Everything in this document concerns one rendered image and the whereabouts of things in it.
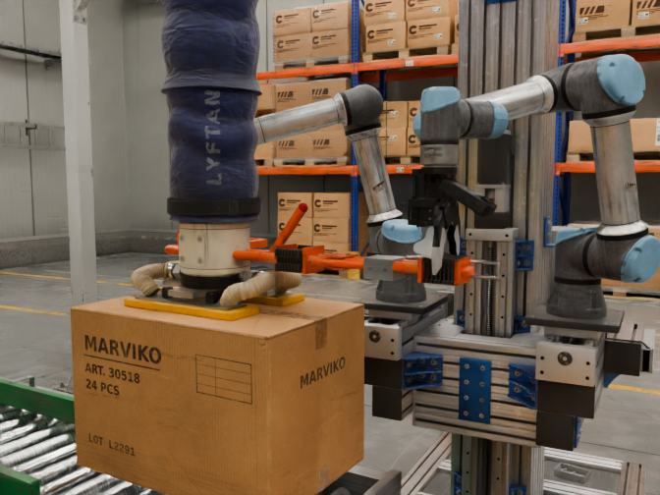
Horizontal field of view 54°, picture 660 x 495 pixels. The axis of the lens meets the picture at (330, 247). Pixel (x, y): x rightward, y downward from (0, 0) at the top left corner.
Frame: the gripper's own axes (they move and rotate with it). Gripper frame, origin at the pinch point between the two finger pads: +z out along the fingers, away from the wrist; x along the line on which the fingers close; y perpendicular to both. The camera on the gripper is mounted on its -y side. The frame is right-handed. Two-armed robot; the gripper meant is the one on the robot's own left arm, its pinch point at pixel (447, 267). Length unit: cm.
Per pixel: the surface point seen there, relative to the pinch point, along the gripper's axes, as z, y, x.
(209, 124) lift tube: -30, 54, 8
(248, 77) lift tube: -41, 49, 0
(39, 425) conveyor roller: 68, 154, -13
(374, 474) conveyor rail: 62, 31, -29
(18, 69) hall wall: -198, 953, -544
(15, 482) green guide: 59, 105, 28
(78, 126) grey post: -52, 308, -153
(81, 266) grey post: 38, 309, -151
